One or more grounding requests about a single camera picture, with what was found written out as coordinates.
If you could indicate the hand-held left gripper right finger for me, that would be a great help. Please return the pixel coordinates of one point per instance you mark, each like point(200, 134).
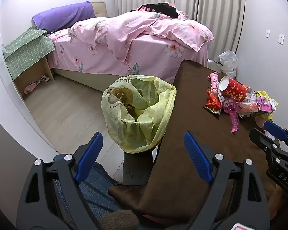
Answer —
point(198, 158)

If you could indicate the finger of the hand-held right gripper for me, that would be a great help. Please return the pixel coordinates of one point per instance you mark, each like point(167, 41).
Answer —
point(261, 137)
point(274, 129)

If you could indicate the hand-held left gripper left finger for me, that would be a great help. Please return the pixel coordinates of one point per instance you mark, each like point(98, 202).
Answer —
point(90, 158)

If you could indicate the pink snack packet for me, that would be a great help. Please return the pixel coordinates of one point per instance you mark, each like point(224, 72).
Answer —
point(264, 105)

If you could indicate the yellow snack packet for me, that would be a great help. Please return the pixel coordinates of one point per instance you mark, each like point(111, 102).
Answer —
point(270, 100)

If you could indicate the orange snack packet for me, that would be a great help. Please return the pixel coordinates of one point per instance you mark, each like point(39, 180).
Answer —
point(248, 107)

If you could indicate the pink paper tag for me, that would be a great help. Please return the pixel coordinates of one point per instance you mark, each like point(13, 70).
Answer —
point(230, 106)

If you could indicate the black waste bin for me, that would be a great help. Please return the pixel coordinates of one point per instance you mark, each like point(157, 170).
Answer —
point(134, 167)

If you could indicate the yellow plastic bin bag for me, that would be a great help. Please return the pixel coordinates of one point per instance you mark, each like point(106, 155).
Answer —
point(115, 115)

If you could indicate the red paper cup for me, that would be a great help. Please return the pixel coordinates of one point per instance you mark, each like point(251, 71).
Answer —
point(235, 89)

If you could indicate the red snack packet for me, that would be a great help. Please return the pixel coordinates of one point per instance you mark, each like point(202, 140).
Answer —
point(212, 104)

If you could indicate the person's leg in jeans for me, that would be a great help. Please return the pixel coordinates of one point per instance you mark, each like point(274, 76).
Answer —
point(96, 189)

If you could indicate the brown table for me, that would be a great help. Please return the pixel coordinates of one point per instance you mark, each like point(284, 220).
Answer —
point(182, 115)

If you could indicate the pink plush toy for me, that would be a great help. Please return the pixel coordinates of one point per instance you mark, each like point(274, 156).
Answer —
point(213, 81)

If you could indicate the clear plastic bag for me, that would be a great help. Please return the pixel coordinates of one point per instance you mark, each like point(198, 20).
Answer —
point(228, 62)

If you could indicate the beige bed base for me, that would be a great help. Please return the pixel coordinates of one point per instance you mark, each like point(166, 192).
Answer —
point(86, 76)

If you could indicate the pink slippers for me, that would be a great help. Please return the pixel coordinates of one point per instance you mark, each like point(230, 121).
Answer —
point(31, 86)

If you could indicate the wooden nightstand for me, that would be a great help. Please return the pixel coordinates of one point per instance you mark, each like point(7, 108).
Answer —
point(38, 71)

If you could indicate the pink floral bed sheet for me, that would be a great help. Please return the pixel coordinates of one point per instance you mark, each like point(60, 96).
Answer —
point(69, 52)

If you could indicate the green checkered cloth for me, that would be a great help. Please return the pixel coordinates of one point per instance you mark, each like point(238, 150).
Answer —
point(24, 50)

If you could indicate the pink floral duvet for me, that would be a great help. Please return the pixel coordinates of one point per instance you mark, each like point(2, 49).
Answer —
point(139, 31)

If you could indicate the beige pleated curtain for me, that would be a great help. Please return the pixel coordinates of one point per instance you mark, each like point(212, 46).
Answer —
point(206, 2)

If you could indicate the purple pillow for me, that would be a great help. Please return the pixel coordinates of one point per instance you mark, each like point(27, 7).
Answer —
point(62, 14)

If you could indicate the beige headboard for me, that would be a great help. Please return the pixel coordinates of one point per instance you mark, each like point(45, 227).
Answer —
point(99, 8)

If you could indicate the black and pink garment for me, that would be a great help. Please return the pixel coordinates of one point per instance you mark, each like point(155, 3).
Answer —
point(163, 9)

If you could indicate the white wall switch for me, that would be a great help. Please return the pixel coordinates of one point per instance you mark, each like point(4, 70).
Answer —
point(281, 39)
point(268, 33)

